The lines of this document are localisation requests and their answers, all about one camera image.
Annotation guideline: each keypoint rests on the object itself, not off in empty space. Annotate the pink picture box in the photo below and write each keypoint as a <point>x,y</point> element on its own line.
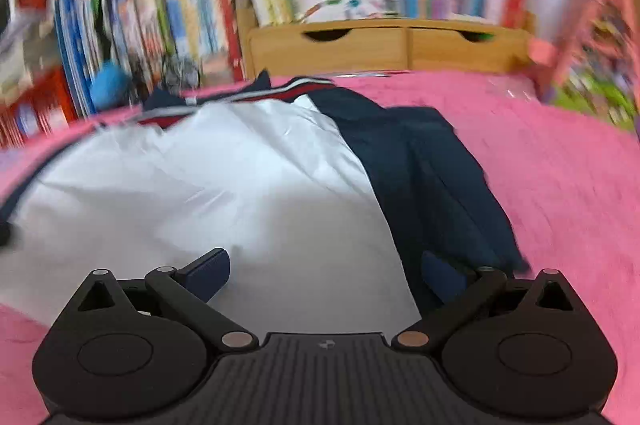
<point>600,35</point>

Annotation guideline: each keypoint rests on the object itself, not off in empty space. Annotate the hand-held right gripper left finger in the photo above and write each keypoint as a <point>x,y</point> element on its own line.
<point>207,272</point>

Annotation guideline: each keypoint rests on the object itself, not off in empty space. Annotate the row of short colourful books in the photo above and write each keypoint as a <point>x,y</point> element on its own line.
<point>190,20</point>

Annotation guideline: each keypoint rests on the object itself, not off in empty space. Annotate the row of tall blue workbooks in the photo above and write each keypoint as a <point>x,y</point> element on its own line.
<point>80,45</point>

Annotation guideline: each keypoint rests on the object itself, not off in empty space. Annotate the miniature bicycle model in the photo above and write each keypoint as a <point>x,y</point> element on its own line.
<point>181,74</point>

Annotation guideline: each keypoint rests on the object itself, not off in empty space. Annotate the stack of papers and booklets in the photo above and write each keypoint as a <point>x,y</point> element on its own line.
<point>25,50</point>

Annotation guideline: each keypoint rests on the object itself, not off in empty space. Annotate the navy white red-striped jacket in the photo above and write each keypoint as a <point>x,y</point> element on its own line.
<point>440,165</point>

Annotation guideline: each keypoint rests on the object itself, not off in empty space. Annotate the pink rabbit-print blanket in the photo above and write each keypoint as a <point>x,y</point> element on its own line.
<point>550,205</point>

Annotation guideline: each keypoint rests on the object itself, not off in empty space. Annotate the wooden drawer organiser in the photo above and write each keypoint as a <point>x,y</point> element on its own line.
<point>380,47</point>

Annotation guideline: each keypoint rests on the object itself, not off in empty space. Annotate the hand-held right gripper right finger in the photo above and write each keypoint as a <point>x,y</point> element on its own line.
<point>442,277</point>

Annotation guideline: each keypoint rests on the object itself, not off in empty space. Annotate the clear plastic bag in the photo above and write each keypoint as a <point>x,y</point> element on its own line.
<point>512,89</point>

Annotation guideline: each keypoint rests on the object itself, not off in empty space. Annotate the blue plush ball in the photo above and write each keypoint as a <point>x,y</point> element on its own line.
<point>110,85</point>

